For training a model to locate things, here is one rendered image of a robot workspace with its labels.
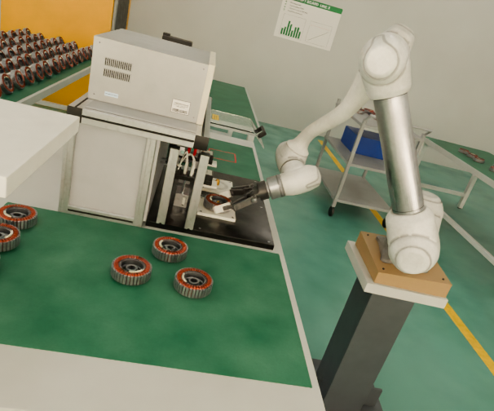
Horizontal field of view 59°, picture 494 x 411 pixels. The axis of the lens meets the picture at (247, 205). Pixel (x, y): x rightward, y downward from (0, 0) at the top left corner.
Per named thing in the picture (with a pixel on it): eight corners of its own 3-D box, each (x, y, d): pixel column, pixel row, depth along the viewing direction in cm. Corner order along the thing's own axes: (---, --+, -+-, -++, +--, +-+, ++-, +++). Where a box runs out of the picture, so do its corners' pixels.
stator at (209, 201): (230, 204, 179) (231, 196, 177) (230, 216, 169) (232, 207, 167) (203, 198, 177) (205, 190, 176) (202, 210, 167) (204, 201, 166)
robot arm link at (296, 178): (287, 203, 170) (280, 183, 180) (325, 192, 169) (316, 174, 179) (282, 182, 163) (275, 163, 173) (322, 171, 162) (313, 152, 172)
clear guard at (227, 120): (259, 133, 206) (262, 121, 204) (264, 148, 184) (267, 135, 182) (191, 117, 201) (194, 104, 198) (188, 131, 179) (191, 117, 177)
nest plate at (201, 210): (233, 205, 181) (234, 203, 181) (235, 222, 168) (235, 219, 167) (198, 198, 179) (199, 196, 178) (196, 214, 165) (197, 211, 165)
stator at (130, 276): (104, 266, 125) (106, 255, 123) (141, 262, 132) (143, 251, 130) (117, 289, 117) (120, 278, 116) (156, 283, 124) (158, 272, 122)
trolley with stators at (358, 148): (358, 191, 501) (390, 105, 461) (389, 232, 409) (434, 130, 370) (309, 179, 491) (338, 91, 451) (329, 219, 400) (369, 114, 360)
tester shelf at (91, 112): (209, 106, 202) (211, 96, 200) (206, 151, 140) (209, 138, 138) (113, 83, 195) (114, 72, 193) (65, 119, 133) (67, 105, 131)
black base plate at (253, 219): (258, 184, 218) (258, 180, 217) (272, 250, 160) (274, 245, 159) (165, 164, 210) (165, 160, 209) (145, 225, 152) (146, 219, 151)
